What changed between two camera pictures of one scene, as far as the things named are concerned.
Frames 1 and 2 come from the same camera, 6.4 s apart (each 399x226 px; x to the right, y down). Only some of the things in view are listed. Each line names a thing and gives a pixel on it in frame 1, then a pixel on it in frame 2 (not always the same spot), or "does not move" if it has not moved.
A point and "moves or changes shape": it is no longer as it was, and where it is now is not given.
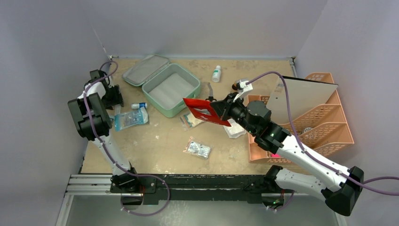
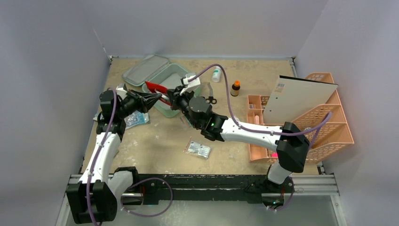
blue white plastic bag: x=129 y=119 does not move
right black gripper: x=225 y=109 → x=174 y=97
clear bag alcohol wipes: x=196 y=147 does not move
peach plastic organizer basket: x=256 y=154 does not move
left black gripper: x=116 y=100 → x=144 y=101
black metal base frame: x=154 y=188 does not move
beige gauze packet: x=188 y=121 does not move
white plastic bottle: x=216 y=74 does not move
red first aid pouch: x=203 y=111 moves or changes shape
